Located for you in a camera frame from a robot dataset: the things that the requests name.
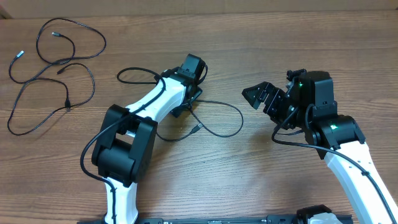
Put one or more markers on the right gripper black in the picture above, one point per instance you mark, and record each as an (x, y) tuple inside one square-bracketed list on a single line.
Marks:
[(275, 96)]

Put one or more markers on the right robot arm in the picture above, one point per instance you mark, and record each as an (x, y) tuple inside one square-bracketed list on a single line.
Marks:
[(306, 115)]

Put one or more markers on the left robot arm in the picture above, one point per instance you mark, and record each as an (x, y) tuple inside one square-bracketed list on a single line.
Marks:
[(125, 142)]

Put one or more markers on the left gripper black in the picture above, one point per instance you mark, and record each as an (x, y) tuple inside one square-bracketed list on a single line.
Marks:
[(178, 110)]

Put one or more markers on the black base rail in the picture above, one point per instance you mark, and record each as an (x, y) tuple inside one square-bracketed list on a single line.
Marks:
[(313, 214)]

